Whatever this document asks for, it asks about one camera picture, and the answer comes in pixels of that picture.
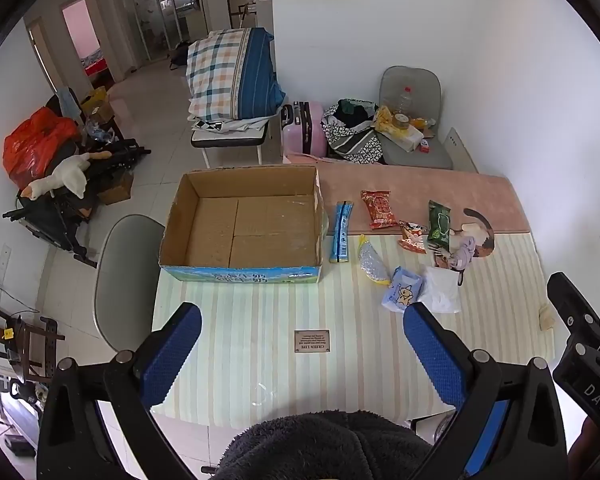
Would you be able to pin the black folded stroller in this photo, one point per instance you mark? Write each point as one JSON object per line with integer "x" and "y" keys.
{"x": 60, "y": 210}

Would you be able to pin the pink table mat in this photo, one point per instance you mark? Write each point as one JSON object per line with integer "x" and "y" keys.
{"x": 415, "y": 182}

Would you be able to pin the dark wooden rack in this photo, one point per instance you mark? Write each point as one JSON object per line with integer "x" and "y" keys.
{"x": 27, "y": 345}

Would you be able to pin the small red box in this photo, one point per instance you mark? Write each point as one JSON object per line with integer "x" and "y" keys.
{"x": 424, "y": 147}

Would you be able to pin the brown cat-shaped mat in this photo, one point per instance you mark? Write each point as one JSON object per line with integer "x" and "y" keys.
{"x": 486, "y": 230}

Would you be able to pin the silver and yellow scrubbing mitt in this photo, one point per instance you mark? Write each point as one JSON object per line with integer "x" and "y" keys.
{"x": 372, "y": 262}

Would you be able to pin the grey round-backed chair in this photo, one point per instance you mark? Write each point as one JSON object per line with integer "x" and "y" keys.
{"x": 125, "y": 270}

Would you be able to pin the grey padded chair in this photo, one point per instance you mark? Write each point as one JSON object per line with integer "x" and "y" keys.
{"x": 415, "y": 80}

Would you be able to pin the dark fleece clothing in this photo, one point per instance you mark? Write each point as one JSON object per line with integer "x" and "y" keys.
{"x": 325, "y": 447}

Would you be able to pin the yellow cardboard box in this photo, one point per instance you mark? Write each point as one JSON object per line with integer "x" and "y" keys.
{"x": 97, "y": 102}

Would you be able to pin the black and white patterned bag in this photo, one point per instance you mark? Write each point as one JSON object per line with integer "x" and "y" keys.
{"x": 352, "y": 132}

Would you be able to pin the red wet wipes packet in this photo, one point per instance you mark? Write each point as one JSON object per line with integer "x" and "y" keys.
{"x": 379, "y": 209}

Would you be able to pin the blue cartoon tissue pack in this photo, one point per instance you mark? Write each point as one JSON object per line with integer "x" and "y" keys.
{"x": 402, "y": 292}

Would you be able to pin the pink suitcase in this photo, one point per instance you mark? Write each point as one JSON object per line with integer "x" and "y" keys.
{"x": 305, "y": 127}

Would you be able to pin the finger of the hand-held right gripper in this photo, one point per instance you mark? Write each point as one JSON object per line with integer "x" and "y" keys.
{"x": 572, "y": 307}

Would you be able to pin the red plastic bag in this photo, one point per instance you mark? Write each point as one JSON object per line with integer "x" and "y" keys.
{"x": 35, "y": 142}

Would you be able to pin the pale purple soft cloth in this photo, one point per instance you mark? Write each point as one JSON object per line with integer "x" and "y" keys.
{"x": 461, "y": 255}

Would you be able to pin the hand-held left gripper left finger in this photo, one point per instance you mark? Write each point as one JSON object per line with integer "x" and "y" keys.
{"x": 172, "y": 355}

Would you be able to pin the plaid folded duvet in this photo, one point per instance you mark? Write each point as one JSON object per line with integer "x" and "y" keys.
{"x": 230, "y": 72}

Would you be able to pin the green packet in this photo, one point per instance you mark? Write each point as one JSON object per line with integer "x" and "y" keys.
{"x": 439, "y": 222}

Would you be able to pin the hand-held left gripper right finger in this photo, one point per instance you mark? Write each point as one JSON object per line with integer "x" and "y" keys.
{"x": 432, "y": 355}

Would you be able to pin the yellow plastic bag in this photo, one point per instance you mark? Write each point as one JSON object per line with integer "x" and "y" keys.
{"x": 397, "y": 127}

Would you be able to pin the small brown label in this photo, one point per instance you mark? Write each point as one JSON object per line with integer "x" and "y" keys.
{"x": 312, "y": 341}

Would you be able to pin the panda print snack packet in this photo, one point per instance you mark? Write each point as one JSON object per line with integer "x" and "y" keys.
{"x": 413, "y": 237}

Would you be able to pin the striped table cloth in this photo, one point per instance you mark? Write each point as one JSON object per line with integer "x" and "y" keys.
{"x": 260, "y": 320}

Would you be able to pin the long blue packet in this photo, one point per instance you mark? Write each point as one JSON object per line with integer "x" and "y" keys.
{"x": 341, "y": 232}

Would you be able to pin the white goose plush toy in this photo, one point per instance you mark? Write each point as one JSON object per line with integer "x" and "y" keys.
{"x": 65, "y": 175}

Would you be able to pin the small brown cardboard box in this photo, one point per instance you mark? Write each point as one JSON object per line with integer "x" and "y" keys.
{"x": 116, "y": 189}

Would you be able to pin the large cardboard box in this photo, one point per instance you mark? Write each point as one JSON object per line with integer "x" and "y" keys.
{"x": 250, "y": 232}

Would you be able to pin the small beige paper scrap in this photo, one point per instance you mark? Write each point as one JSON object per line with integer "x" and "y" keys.
{"x": 547, "y": 317}

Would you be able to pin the white cotton pad bag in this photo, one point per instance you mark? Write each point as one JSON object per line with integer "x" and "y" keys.
{"x": 442, "y": 290}

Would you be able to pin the clear plastic bottle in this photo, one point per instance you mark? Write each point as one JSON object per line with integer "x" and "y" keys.
{"x": 405, "y": 101}

